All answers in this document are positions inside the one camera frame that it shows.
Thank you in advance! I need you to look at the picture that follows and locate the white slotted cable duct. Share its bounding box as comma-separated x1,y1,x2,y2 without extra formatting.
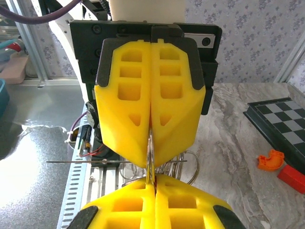
57,114,96,229

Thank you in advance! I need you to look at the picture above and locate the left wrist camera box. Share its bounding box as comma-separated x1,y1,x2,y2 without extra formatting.
109,0,185,23

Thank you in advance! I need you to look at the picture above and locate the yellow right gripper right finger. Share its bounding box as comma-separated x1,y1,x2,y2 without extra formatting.
154,174,246,229

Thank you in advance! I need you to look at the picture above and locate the black braided cable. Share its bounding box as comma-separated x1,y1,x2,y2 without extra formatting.
99,0,110,20

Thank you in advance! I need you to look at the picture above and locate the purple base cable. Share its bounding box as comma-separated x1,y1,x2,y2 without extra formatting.
71,111,89,134

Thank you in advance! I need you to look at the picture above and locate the beige box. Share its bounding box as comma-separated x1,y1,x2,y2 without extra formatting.
0,56,30,84

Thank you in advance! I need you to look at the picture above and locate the aluminium corner post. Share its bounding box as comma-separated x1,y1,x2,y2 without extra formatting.
273,31,305,84

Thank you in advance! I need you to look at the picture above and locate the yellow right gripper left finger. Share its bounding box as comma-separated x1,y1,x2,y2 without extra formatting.
68,177,157,229

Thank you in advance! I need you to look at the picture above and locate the black and grey chessboard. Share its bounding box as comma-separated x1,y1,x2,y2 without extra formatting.
243,96,305,167

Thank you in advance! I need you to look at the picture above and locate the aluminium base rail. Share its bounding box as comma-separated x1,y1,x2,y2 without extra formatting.
88,152,148,206

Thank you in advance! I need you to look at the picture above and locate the shiny metal sheet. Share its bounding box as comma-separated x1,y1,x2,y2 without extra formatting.
0,84,84,229

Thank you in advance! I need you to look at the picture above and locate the aluminium frame post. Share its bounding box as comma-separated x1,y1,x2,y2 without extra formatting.
6,0,48,88

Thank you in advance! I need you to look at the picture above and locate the red plastic block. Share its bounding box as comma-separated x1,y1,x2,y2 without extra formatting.
277,164,305,194

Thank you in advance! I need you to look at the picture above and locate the orange curved plastic piece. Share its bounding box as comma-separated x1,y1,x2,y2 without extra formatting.
257,149,285,171

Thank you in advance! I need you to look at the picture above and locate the small controller board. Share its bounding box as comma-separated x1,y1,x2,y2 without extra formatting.
76,124,112,158

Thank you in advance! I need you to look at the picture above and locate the teal bowl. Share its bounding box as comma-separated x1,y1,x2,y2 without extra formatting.
0,78,10,119

